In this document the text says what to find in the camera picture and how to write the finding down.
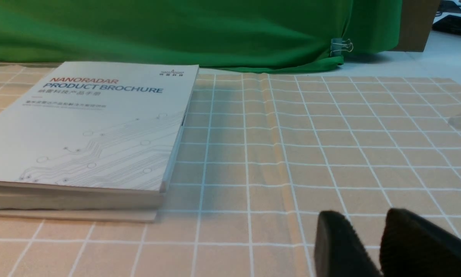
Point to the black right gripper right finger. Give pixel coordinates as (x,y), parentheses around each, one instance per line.
(415,247)

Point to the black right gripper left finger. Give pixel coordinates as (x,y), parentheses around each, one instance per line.
(339,251)

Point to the dark objects on far desk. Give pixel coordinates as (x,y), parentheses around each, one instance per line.
(451,23)

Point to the checkered beige tablecloth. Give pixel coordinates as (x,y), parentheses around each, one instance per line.
(261,156)

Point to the metal binder clip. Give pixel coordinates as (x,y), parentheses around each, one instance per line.
(338,46)

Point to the green backdrop cloth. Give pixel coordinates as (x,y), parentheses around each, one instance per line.
(259,36)

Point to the brown cardboard panel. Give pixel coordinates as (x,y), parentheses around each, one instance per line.
(417,17)

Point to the white product brochure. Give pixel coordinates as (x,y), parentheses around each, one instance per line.
(97,126)

